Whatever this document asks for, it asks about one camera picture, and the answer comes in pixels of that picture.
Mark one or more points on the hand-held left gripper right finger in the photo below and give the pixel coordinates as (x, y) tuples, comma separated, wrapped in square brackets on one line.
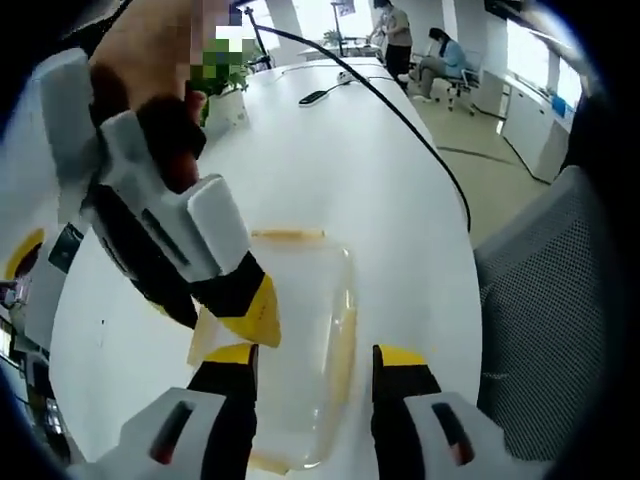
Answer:
[(400, 395)]

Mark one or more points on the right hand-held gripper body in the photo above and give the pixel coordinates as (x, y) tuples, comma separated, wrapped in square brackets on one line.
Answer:
[(145, 210)]

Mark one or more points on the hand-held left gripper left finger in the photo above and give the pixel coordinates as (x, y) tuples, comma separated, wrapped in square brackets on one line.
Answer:
[(220, 400)]

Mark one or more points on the person's right hand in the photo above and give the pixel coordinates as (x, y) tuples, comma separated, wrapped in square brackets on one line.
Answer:
[(145, 50)]

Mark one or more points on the clear plastic box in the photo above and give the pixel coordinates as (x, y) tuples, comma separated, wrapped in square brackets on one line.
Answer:
[(300, 350)]

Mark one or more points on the yellow black object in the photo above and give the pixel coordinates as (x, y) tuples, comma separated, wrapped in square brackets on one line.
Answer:
[(22, 252)]

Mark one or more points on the green potted plant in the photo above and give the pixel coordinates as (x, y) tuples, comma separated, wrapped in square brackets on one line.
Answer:
[(227, 100)]

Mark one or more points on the grey mesh office chair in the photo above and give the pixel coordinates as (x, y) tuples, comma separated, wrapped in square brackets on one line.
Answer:
[(545, 310)]

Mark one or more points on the black flat remote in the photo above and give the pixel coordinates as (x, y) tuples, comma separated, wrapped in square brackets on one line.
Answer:
[(313, 98)]

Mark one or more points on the black tripod stand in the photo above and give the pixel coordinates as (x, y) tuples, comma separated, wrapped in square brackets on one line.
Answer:
[(260, 40)]

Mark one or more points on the small white device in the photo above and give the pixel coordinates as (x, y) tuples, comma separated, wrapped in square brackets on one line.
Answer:
[(345, 77)]

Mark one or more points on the white office chair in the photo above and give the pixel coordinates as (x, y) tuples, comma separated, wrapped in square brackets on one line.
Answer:
[(462, 85)]

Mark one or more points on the white cabinet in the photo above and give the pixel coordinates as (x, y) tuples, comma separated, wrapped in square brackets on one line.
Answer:
[(535, 120)]

